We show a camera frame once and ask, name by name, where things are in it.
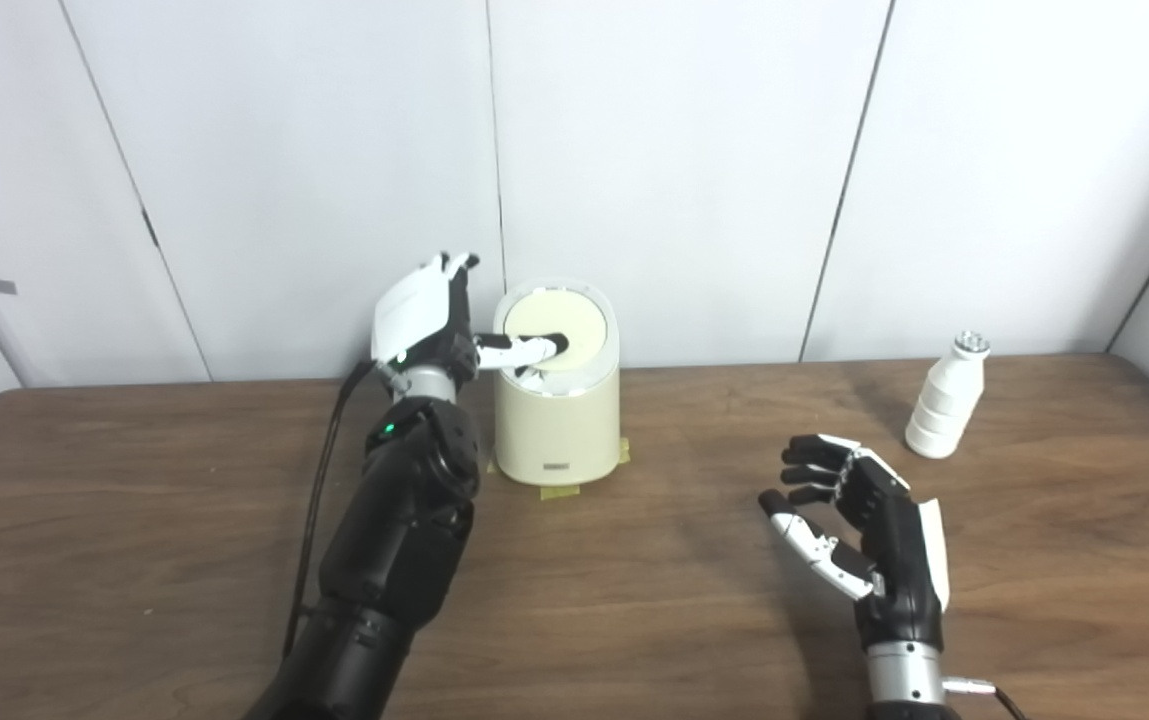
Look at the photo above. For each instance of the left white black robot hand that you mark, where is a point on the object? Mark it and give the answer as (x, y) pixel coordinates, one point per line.
(412, 315)

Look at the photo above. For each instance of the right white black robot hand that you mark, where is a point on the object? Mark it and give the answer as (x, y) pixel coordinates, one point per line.
(899, 570)

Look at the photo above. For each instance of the cream round bin lid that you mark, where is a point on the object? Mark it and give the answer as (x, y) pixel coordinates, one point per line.
(554, 315)

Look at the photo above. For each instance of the small white plastic bottle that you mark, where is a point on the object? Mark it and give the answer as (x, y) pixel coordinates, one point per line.
(942, 405)

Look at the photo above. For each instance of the cream-colored round bin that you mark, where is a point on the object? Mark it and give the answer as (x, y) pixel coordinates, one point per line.
(556, 435)

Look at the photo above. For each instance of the black wall panel hinge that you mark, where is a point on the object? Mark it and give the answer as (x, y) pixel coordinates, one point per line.
(148, 228)

